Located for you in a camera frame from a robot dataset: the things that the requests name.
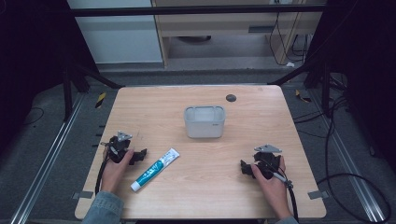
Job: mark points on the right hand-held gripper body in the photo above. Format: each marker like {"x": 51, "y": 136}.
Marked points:
{"x": 267, "y": 159}

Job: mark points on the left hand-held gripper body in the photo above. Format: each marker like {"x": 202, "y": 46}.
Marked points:
{"x": 117, "y": 149}

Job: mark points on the white and teal toothpaste tube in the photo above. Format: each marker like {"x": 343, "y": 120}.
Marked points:
{"x": 155, "y": 169}

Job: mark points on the grey plastic container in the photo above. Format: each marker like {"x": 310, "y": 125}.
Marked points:
{"x": 204, "y": 123}

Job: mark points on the person's left hand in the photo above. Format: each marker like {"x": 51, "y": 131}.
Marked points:
{"x": 114, "y": 171}

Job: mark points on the person's right hand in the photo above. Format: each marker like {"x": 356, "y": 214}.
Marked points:
{"x": 271, "y": 185}

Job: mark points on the yellow and black tape strip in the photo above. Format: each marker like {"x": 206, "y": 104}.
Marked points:
{"x": 100, "y": 100}

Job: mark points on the grey tape piece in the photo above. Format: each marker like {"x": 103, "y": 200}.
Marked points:
{"x": 318, "y": 194}
{"x": 82, "y": 195}

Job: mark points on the dark round table grommet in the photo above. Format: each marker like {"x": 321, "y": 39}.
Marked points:
{"x": 231, "y": 98}

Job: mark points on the yellow tape scrap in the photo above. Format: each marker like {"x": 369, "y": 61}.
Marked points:
{"x": 302, "y": 97}

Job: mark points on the black metal stand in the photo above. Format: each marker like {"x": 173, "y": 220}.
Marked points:
{"x": 325, "y": 87}
{"x": 67, "y": 93}

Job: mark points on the white cabinet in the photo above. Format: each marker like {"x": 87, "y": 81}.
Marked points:
{"x": 118, "y": 40}

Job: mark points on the light wooden desk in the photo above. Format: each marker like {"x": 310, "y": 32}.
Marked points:
{"x": 218, "y": 24}

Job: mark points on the aluminium floor rail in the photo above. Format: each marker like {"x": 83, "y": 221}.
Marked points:
{"x": 348, "y": 155}
{"x": 46, "y": 158}

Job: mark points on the black horizontal frame bar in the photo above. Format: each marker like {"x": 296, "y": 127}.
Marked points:
{"x": 186, "y": 10}

